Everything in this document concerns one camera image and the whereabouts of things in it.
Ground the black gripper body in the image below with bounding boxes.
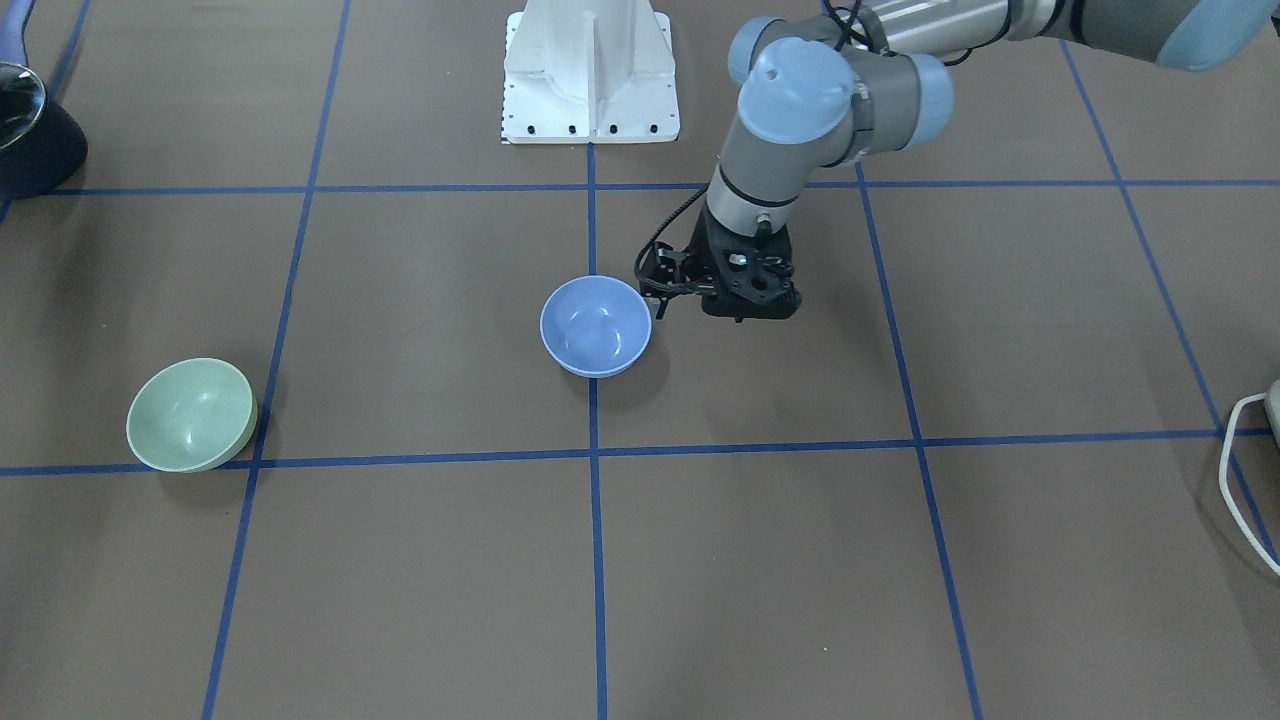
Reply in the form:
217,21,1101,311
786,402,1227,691
636,208,803,322

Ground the blue bowl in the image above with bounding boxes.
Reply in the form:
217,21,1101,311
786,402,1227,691
539,275,654,379

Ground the green bowl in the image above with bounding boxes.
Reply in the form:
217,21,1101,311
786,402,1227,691
125,357,259,473

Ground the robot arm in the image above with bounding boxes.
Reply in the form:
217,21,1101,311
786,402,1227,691
634,1,1277,322

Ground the white chrome toaster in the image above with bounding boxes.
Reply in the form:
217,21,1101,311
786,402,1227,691
1262,380,1280,446

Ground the dark blue saucepan with lid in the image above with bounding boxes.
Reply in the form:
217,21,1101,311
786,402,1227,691
1,1,88,202

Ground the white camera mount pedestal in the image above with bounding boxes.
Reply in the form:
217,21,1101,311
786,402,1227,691
500,1,681,145

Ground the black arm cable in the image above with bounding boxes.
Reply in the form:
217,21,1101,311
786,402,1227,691
634,0,1001,291

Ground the white toaster power cord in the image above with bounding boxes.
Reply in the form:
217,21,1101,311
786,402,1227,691
1219,393,1280,577

